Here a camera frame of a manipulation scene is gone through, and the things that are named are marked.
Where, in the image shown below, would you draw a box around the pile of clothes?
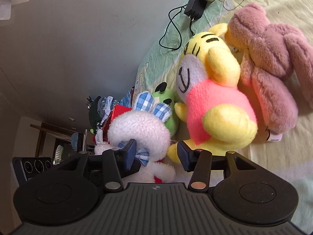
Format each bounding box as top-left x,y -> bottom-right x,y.
87,88 -> 134,134

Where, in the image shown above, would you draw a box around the mauve teddy bear plush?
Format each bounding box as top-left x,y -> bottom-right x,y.
225,2 -> 313,143

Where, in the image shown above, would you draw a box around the white rabbit plush plaid ears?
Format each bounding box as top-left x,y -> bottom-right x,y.
107,92 -> 177,184

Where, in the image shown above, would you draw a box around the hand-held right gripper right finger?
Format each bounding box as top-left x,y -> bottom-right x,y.
177,141 -> 267,192

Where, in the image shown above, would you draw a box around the black charger cable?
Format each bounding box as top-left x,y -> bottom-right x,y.
159,6 -> 196,52

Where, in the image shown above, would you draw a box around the plain white rabbit plush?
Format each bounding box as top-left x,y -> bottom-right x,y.
94,127 -> 111,155

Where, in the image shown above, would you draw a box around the printed green bedsheet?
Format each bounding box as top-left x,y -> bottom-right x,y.
133,0 -> 313,235

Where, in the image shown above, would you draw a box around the small white fan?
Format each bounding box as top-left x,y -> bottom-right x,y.
54,145 -> 65,165

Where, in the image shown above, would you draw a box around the blue cloth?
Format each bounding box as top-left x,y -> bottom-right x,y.
71,130 -> 87,152

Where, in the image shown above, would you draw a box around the wooden table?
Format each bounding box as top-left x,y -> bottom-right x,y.
30,122 -> 86,157

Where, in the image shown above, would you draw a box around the yellow tiger plush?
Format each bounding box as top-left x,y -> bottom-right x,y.
167,23 -> 259,164

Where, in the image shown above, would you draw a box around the red cardboard box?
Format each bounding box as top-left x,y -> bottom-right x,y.
102,104 -> 132,144

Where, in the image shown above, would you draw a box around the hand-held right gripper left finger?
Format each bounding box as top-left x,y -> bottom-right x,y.
52,139 -> 142,193

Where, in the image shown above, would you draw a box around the black device with round holes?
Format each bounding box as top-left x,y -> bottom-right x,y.
12,156 -> 53,187

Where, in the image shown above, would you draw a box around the green ladybug plush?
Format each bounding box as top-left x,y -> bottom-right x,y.
150,82 -> 180,137

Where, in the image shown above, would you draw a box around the black charger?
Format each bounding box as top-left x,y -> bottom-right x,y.
184,0 -> 208,21

